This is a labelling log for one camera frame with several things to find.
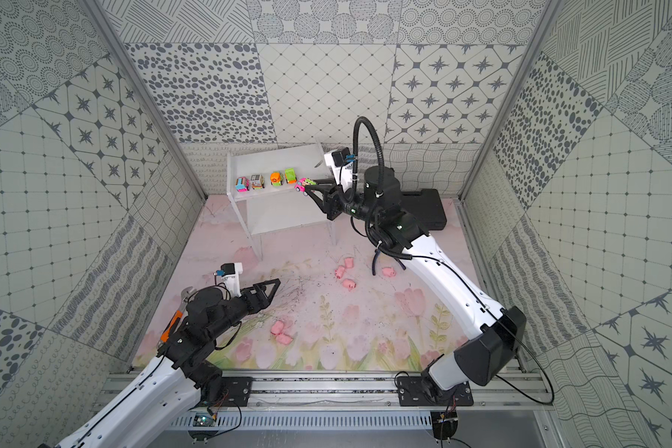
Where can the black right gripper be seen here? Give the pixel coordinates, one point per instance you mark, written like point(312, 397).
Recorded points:
point(328, 207)

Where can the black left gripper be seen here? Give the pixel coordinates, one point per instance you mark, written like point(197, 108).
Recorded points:
point(252, 299)

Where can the pink green toy truck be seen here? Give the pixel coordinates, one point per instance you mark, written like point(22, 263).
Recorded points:
point(303, 183)

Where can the orange green toy dump truck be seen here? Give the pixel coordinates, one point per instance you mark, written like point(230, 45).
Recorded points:
point(290, 176)

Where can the green orange toy mixer truck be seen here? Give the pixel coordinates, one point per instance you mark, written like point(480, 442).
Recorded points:
point(276, 179)

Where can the pink teal toy truck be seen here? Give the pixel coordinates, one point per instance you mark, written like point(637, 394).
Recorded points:
point(242, 184)

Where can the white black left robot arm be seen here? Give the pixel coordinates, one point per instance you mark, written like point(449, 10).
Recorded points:
point(180, 376)

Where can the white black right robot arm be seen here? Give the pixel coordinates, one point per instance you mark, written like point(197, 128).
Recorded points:
point(364, 189)

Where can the white two-tier shelf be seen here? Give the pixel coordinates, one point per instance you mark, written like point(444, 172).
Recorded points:
point(273, 208)

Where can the black plastic tool case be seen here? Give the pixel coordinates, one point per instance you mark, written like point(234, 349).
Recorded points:
point(426, 205)

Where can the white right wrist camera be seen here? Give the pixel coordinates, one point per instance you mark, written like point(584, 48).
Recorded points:
point(340, 161)

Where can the blue handled cutting pliers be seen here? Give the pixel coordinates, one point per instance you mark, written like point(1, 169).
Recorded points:
point(374, 262)

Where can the orange handled adjustable wrench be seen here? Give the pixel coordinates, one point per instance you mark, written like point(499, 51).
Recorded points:
point(186, 295)

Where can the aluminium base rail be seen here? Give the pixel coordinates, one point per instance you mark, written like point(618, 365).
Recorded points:
point(330, 400)

